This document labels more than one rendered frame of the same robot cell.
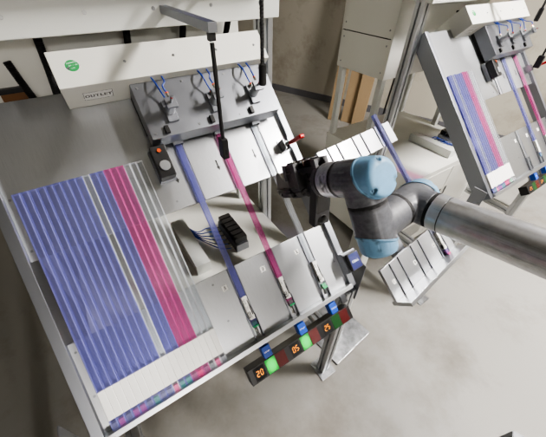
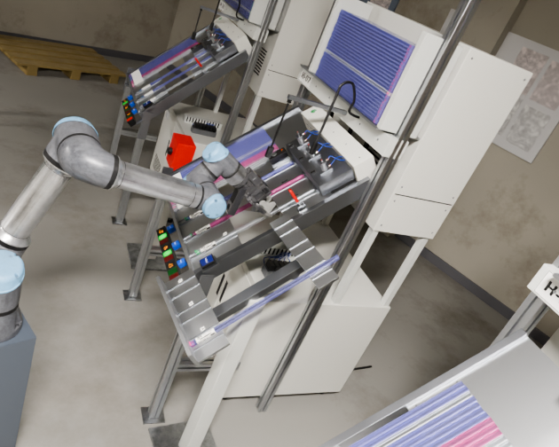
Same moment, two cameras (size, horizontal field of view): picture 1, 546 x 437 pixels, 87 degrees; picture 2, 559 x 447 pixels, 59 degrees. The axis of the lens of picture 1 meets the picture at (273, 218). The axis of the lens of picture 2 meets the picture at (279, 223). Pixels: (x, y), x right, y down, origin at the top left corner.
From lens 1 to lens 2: 1.84 m
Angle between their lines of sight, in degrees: 74
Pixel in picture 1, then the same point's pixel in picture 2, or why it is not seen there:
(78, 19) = (326, 98)
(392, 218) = (196, 173)
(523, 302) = not seen: outside the picture
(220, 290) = not seen: hidden behind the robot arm
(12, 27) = (315, 90)
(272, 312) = (190, 228)
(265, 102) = (321, 178)
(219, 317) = not seen: hidden behind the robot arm
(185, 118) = (300, 150)
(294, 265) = (216, 234)
